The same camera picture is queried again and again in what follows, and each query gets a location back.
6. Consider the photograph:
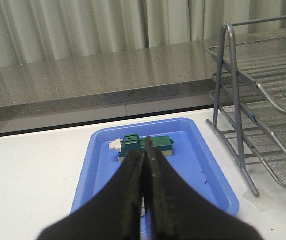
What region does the green and beige terminal block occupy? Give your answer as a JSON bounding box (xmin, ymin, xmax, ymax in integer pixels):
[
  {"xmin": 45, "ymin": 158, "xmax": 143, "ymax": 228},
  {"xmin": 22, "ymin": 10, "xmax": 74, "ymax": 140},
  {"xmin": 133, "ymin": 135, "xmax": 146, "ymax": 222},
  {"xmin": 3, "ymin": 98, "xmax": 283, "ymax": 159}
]
[{"xmin": 109, "ymin": 134, "xmax": 174, "ymax": 164}]

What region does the grey stone counter ledge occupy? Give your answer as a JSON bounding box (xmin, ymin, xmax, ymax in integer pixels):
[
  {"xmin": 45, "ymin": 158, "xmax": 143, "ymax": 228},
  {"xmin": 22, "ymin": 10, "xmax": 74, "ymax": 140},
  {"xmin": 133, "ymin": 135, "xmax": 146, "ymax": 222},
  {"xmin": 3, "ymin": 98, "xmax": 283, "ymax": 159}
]
[{"xmin": 0, "ymin": 39, "xmax": 218, "ymax": 132}]

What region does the blue plastic tray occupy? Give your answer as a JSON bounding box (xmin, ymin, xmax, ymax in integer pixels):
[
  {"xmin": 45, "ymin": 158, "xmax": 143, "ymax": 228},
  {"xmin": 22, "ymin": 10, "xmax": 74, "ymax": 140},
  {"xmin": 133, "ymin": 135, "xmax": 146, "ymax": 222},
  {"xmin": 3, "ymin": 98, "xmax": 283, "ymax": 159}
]
[{"xmin": 71, "ymin": 118, "xmax": 239, "ymax": 217}]

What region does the silver mesh tray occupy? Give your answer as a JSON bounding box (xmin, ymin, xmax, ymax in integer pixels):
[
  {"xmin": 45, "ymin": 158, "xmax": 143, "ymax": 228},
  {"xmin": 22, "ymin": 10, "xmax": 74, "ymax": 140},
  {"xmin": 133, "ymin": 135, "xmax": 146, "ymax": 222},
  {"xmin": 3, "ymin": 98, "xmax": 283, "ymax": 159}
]
[
  {"xmin": 206, "ymin": 90, "xmax": 286, "ymax": 197},
  {"xmin": 208, "ymin": 36, "xmax": 286, "ymax": 115},
  {"xmin": 238, "ymin": 70, "xmax": 286, "ymax": 159}
]

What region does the silver metal rack frame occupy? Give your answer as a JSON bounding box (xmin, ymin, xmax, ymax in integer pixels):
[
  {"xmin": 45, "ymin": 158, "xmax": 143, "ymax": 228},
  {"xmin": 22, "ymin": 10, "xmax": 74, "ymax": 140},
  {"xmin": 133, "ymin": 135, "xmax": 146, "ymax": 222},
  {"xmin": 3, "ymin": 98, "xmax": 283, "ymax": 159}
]
[{"xmin": 206, "ymin": 13, "xmax": 286, "ymax": 198}]

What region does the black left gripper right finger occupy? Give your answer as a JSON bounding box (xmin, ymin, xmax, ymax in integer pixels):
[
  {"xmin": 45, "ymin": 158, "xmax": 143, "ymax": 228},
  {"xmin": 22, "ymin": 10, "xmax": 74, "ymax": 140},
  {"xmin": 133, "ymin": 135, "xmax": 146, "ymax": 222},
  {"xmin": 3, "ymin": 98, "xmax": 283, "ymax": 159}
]
[{"xmin": 142, "ymin": 137, "xmax": 261, "ymax": 240}]

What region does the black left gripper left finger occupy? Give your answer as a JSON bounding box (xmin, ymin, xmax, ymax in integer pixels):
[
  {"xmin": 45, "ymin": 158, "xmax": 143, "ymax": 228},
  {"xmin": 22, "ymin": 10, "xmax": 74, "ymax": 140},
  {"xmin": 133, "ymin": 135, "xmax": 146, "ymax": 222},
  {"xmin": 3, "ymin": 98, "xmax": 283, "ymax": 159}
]
[{"xmin": 38, "ymin": 150, "xmax": 143, "ymax": 240}]

